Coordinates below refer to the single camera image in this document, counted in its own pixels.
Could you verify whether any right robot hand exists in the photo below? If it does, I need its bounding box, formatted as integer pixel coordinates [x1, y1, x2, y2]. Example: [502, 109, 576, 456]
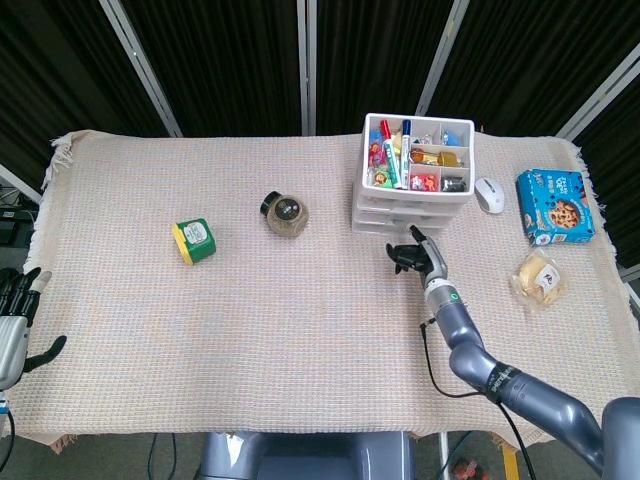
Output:
[385, 224, 450, 291]

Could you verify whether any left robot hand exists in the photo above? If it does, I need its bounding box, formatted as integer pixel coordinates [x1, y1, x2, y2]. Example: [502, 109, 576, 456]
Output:
[0, 266, 68, 392]

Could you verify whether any clear drawer with die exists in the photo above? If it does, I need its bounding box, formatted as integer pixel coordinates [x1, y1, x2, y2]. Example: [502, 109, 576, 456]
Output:
[351, 219, 447, 236]

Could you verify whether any white drawer organizer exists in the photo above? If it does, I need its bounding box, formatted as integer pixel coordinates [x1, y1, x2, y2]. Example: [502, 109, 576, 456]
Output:
[351, 112, 476, 236]

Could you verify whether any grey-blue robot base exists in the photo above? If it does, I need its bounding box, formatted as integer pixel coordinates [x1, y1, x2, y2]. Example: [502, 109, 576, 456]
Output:
[198, 430, 416, 480]

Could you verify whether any clear drawer with toys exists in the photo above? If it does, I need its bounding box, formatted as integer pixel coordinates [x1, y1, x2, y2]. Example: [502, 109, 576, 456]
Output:
[354, 199, 462, 214]

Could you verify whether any white computer mouse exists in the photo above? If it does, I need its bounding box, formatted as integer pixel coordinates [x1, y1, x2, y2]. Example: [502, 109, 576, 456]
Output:
[473, 177, 506, 215]

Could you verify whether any bagged yellow pastry snack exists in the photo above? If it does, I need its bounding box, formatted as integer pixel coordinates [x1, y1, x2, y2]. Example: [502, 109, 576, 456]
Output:
[509, 249, 569, 310]

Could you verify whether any red-capped green label marker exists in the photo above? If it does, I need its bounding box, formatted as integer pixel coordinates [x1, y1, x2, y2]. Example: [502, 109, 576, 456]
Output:
[379, 118, 407, 191]

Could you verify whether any black electronic box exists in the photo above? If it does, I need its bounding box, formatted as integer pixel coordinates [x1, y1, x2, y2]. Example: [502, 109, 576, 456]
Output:
[0, 207, 34, 247]

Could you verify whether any blue cookie box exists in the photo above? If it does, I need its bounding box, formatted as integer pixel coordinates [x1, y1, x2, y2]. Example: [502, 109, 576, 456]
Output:
[515, 168, 597, 248]

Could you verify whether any blue-capped white marker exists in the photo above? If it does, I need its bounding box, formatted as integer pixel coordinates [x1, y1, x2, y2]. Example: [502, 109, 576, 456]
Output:
[399, 118, 413, 191]

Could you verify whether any round glass jar black lid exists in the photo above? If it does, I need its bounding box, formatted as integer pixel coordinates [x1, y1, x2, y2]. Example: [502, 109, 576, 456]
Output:
[259, 191, 310, 239]

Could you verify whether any beige woven tablecloth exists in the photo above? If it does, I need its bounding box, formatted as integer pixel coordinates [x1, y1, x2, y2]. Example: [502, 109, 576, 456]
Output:
[9, 128, 632, 454]

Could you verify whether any black pleated screen panel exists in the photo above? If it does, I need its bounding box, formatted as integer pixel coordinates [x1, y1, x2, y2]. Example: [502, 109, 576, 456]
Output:
[119, 0, 303, 137]
[0, 0, 169, 179]
[428, 0, 640, 139]
[315, 0, 457, 135]

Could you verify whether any green container with yellow lid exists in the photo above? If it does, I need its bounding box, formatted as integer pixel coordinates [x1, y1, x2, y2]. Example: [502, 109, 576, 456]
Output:
[171, 216, 218, 266]

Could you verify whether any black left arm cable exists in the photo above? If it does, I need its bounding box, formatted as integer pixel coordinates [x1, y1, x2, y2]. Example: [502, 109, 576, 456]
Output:
[0, 412, 17, 480]

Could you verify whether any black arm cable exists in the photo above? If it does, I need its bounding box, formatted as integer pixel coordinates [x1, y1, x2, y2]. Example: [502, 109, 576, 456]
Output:
[0, 412, 17, 480]
[418, 317, 534, 480]

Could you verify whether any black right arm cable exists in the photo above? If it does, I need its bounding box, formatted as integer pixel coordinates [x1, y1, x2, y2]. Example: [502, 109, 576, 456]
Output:
[418, 317, 534, 480]

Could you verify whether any grey metal screen post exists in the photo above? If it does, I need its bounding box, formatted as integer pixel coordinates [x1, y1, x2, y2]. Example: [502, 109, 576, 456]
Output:
[555, 42, 640, 141]
[98, 0, 184, 138]
[0, 163, 44, 204]
[414, 0, 471, 117]
[296, 0, 318, 135]

